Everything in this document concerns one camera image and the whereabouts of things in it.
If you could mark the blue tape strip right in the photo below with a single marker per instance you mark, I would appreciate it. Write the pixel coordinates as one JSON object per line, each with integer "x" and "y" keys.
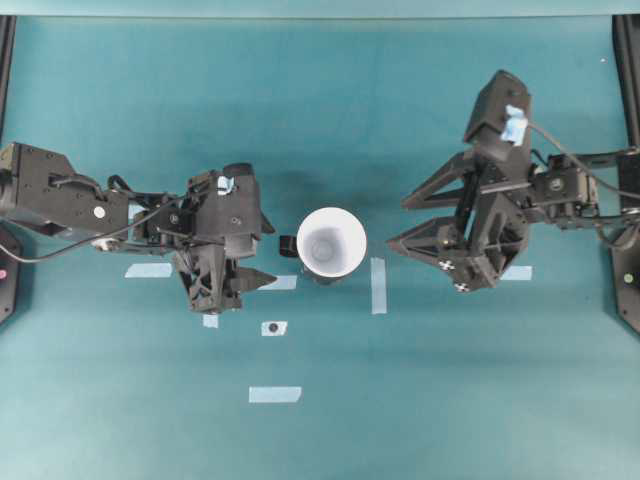
{"x": 518, "y": 273}

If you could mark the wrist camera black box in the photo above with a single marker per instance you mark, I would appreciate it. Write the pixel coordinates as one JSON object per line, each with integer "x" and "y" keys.
{"x": 504, "y": 96}
{"x": 237, "y": 201}

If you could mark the white paper cup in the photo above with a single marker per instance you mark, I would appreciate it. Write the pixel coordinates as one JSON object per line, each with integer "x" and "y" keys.
{"x": 339, "y": 223}

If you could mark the black cup holder with handle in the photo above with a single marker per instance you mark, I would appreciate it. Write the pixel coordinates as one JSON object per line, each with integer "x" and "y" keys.
{"x": 321, "y": 257}

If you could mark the tape piece with black dot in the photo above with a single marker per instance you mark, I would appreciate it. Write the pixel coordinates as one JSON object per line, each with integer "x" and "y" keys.
{"x": 275, "y": 328}

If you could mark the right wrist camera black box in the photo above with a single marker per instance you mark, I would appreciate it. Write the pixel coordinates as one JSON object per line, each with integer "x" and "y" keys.
{"x": 504, "y": 96}

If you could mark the blue tape strip left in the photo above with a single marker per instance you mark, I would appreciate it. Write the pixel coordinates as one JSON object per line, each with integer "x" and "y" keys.
{"x": 149, "y": 270}

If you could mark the blue tape strip under gripper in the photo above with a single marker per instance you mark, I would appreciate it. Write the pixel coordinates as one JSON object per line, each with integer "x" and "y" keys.
{"x": 282, "y": 282}

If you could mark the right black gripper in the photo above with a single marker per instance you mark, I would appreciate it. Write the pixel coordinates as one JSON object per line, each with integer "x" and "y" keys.
{"x": 488, "y": 228}

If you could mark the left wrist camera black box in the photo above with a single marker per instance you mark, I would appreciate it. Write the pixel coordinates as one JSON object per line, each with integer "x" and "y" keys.
{"x": 237, "y": 201}

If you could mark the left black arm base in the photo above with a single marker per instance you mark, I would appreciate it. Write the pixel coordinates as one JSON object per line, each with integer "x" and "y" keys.
{"x": 9, "y": 267}

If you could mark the blue tape strip bottom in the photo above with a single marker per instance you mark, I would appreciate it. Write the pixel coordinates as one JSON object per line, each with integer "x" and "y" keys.
{"x": 274, "y": 394}

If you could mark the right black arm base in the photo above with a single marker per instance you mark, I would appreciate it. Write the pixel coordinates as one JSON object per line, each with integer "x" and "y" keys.
{"x": 625, "y": 36}

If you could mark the blue tape strip on table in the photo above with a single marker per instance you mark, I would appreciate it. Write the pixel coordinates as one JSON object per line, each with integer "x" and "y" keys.
{"x": 378, "y": 286}

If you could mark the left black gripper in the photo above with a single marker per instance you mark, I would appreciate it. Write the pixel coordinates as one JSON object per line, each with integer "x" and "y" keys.
{"x": 208, "y": 262}

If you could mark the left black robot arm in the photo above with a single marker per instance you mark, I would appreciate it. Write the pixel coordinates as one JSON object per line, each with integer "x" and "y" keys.
{"x": 42, "y": 192}

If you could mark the small blue tape piece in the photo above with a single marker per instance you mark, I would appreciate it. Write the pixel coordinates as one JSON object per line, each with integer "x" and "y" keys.
{"x": 210, "y": 321}

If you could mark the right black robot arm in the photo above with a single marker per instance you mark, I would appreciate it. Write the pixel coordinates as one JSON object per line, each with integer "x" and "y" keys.
{"x": 565, "y": 195}

